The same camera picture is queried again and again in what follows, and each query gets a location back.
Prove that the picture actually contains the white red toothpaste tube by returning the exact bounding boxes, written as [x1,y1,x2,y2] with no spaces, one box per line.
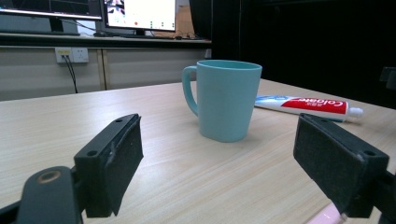
[254,94,364,123]

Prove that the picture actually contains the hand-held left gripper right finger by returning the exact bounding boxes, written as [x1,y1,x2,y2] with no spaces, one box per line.
[292,113,390,218]

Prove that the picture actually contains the white wall socket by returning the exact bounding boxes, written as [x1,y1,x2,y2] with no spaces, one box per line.
[54,47,90,64]

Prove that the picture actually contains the bright computer monitor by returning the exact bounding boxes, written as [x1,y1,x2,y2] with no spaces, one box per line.
[103,0,177,37]

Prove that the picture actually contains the black socket cable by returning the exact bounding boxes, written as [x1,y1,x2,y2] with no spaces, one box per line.
[62,55,79,94]

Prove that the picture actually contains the teal cup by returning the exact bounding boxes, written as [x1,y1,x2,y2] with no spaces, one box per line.
[181,59,263,144]

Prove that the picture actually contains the dark computer monitor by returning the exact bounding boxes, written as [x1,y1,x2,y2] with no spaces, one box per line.
[0,0,103,35]

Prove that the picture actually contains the black curtain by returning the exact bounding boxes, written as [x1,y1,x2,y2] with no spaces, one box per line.
[189,0,396,110]

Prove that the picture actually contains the dark desk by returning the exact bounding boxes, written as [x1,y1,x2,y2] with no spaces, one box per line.
[0,32,213,49]

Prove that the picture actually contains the brown cardboard box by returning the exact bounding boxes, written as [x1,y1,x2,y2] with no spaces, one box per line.
[175,4,196,39]

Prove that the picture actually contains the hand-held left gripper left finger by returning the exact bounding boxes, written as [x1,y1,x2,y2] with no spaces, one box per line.
[74,113,145,218]

